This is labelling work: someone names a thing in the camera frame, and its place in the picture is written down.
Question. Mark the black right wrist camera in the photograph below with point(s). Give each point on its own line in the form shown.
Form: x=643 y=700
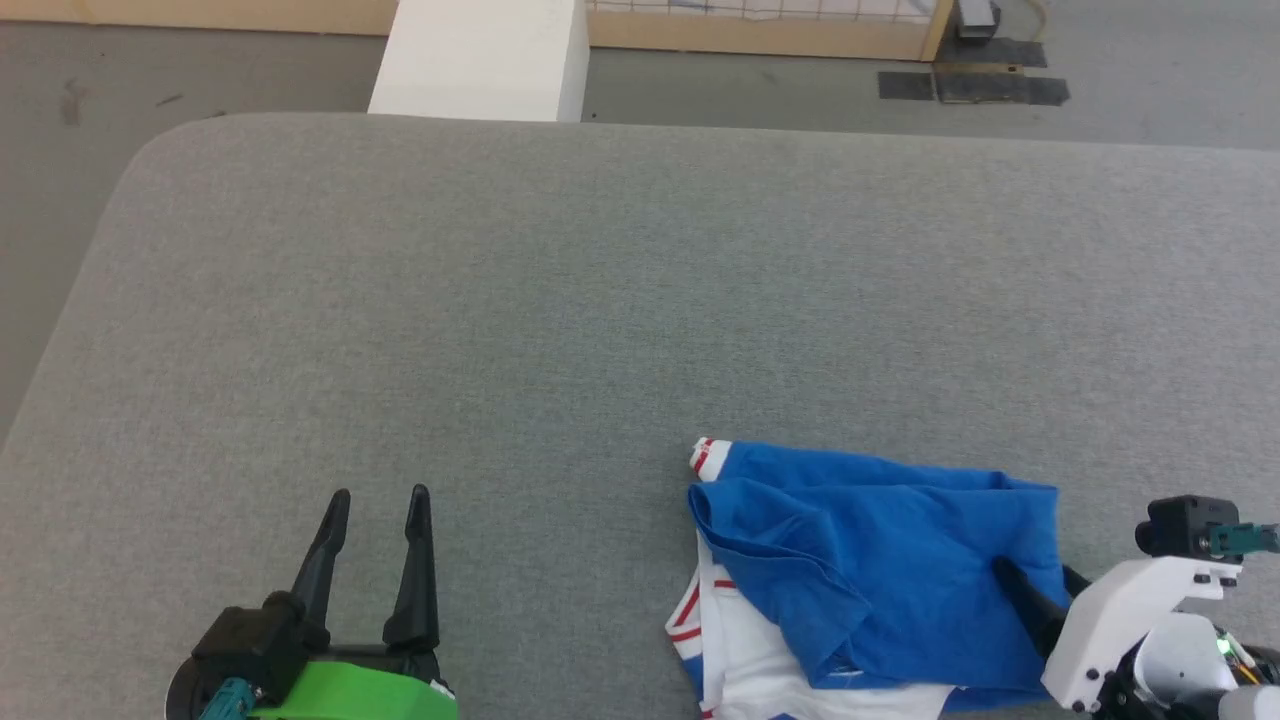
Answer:
x=1180 y=525

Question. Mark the white rectangular box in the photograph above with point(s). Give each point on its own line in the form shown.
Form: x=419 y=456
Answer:
x=480 y=60

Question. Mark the lemon print partition screen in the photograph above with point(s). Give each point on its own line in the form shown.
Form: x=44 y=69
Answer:
x=750 y=35

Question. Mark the grey metal partition support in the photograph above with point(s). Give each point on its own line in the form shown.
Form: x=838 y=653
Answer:
x=977 y=15

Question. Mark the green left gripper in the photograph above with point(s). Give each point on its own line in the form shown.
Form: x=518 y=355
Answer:
x=350 y=690

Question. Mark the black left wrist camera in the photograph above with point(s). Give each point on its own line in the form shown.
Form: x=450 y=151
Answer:
x=245 y=640

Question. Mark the blue and white jersey shirt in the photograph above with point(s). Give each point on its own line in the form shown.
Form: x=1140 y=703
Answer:
x=880 y=540

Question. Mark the long black floor patch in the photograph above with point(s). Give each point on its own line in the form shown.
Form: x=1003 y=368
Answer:
x=1000 y=90

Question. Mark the black floor patch under support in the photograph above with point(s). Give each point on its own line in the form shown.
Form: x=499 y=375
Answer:
x=995 y=52

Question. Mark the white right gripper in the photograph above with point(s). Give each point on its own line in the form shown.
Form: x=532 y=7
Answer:
x=1120 y=610

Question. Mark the small square black floor patch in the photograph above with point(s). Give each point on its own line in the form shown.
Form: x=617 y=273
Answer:
x=906 y=86

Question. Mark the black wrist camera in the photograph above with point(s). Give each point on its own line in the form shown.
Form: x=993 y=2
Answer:
x=245 y=640
x=1180 y=525

